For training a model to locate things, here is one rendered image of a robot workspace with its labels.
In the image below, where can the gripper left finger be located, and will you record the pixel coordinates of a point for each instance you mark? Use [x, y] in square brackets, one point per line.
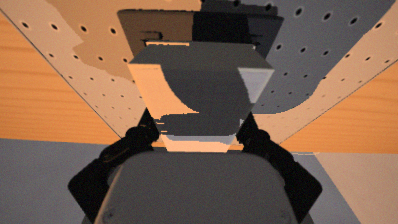
[89, 187]

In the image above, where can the tan flat base plate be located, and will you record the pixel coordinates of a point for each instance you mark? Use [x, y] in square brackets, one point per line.
[325, 51]

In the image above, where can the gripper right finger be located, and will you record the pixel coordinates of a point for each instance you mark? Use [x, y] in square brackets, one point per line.
[301, 187]

